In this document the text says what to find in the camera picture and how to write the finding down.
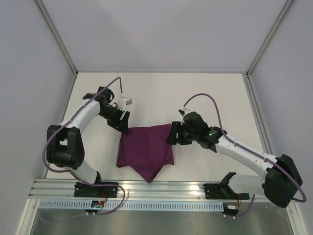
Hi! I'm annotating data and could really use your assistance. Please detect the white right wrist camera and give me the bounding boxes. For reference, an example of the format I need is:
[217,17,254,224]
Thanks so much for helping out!
[179,107,191,117]

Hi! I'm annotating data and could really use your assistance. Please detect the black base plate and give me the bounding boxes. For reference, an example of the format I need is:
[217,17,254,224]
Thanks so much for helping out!
[202,183,250,200]
[74,182,118,198]

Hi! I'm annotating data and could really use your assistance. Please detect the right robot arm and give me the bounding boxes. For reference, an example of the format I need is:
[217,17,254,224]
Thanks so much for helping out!
[166,110,303,208]

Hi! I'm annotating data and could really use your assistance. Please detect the right aluminium frame post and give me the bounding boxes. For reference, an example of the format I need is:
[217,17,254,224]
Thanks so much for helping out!
[246,0,296,78]

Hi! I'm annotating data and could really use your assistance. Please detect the purple cloth mat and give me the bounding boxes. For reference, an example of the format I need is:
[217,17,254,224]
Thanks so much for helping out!
[116,124,175,183]

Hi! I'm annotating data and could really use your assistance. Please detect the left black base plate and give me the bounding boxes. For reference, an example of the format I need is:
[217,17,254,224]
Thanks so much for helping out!
[74,182,118,198]

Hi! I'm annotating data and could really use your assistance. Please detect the purple cable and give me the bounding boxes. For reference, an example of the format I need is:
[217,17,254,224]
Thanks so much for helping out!
[42,76,127,216]
[179,93,308,219]

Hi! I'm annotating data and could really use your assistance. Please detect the slotted cable duct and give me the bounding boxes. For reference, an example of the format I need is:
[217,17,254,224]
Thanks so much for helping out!
[39,199,224,212]

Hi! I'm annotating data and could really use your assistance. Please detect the left aluminium frame post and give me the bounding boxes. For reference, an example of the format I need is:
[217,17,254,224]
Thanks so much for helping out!
[33,0,78,77]

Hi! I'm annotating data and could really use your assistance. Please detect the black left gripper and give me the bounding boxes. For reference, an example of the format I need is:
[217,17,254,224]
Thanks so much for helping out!
[98,106,130,135]

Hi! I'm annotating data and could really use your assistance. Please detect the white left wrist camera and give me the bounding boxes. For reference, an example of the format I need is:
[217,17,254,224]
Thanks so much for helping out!
[117,93,133,110]

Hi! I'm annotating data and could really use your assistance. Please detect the aluminium frame post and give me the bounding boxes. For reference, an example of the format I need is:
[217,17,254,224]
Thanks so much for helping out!
[246,0,296,78]
[33,0,78,77]

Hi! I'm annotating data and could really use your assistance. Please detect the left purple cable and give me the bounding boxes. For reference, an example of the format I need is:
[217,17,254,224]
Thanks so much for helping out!
[42,76,127,216]

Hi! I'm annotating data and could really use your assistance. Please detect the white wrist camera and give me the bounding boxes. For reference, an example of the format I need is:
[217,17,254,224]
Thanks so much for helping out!
[117,93,133,110]
[179,107,191,117]

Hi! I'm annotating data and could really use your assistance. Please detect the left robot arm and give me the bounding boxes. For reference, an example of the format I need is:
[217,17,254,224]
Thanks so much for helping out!
[44,87,132,196]

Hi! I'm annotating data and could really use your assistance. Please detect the right aluminium side rail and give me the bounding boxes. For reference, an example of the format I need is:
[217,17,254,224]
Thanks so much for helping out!
[242,73,275,155]

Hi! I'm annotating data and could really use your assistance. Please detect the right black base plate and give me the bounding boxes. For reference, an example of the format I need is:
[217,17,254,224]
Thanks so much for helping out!
[202,183,250,200]

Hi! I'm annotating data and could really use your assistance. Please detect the front aluminium rail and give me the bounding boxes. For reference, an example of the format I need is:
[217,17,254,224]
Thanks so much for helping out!
[28,179,253,201]

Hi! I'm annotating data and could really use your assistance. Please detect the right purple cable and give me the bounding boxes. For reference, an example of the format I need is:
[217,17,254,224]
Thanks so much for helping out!
[179,93,308,219]

